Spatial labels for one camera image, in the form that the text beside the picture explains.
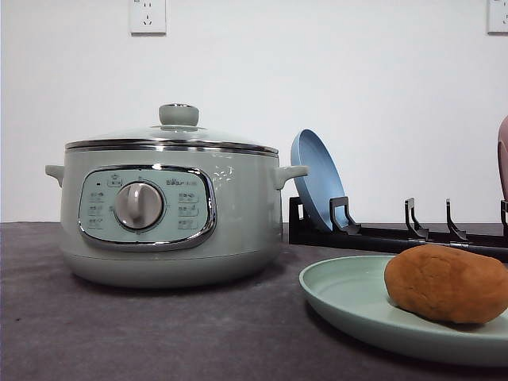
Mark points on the glass pot lid green knob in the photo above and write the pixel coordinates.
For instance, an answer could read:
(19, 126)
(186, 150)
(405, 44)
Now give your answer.
(178, 131)

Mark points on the green plate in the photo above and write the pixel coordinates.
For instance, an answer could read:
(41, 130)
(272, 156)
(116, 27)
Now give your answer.
(351, 293)

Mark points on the brown potato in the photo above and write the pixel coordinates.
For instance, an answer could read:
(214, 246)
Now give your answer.
(447, 284)

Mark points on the blue plate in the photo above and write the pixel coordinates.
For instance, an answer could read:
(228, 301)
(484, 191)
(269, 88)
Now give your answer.
(323, 181)

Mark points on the black plate rack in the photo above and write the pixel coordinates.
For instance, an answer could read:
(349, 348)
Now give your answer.
(389, 242)

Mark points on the green electric steamer pot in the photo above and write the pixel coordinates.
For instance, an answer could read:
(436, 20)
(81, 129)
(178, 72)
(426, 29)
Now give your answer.
(171, 218)

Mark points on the pink plate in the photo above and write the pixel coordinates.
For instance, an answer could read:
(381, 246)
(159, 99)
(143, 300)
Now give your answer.
(502, 156)

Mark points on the white wall socket left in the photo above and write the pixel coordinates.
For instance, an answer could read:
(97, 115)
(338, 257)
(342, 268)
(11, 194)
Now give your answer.
(148, 18)

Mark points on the white wall socket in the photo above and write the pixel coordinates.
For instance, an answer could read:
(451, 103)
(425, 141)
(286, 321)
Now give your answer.
(495, 18)
(148, 18)

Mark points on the white wall socket right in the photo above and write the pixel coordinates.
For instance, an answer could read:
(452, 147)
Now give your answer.
(495, 18)

